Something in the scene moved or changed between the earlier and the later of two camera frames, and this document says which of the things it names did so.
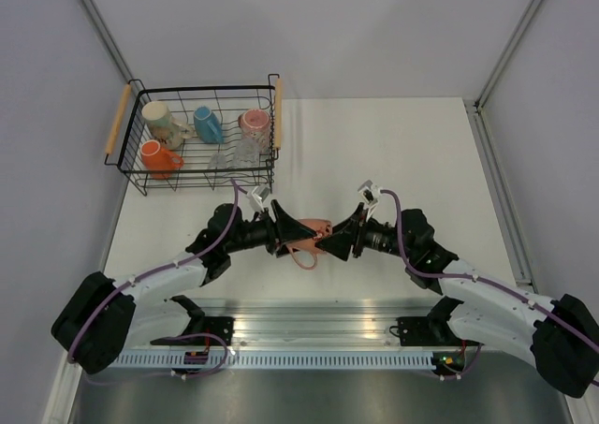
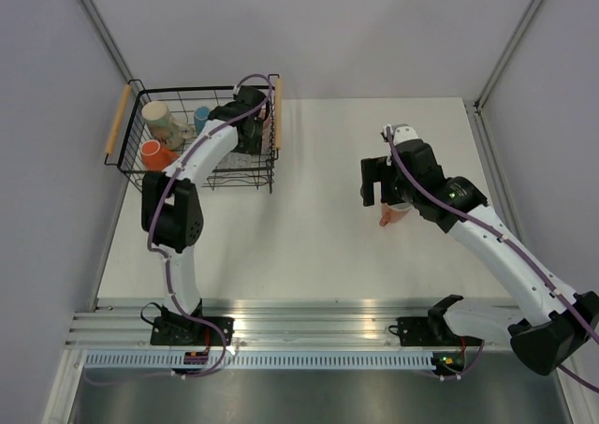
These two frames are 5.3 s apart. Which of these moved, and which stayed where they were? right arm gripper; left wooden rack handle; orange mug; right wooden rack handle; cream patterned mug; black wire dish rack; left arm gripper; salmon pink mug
Moved: left arm gripper; right arm gripper; salmon pink mug
Stayed: right wooden rack handle; orange mug; cream patterned mug; black wire dish rack; left wooden rack handle
